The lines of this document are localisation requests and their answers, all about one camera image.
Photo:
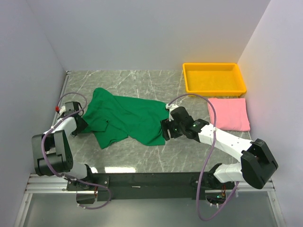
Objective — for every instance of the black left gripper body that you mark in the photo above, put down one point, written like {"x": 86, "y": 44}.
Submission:
{"x": 80, "y": 124}

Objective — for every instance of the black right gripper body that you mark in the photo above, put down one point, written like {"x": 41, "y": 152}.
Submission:
{"x": 166, "y": 129}

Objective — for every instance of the green t shirt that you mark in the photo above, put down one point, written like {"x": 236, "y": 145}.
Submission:
{"x": 114, "y": 118}

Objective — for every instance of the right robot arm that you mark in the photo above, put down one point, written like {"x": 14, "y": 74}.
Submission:
{"x": 256, "y": 163}

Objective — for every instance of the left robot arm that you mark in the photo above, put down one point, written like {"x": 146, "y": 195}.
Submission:
{"x": 56, "y": 148}

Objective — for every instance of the folded pink t shirt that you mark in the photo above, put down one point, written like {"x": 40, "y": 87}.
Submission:
{"x": 231, "y": 114}

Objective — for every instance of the yellow plastic tray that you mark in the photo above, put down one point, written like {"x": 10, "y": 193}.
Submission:
{"x": 214, "y": 79}

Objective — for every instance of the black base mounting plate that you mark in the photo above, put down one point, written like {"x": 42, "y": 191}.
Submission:
{"x": 125, "y": 186}

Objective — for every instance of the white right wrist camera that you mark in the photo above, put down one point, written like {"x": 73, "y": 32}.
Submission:
{"x": 170, "y": 107}

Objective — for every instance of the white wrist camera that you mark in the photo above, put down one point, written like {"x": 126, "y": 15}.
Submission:
{"x": 170, "y": 107}
{"x": 60, "y": 110}

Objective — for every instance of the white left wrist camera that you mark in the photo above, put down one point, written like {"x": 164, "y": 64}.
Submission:
{"x": 60, "y": 110}

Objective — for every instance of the aluminium extrusion rail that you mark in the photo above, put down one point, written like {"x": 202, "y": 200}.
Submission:
{"x": 54, "y": 184}

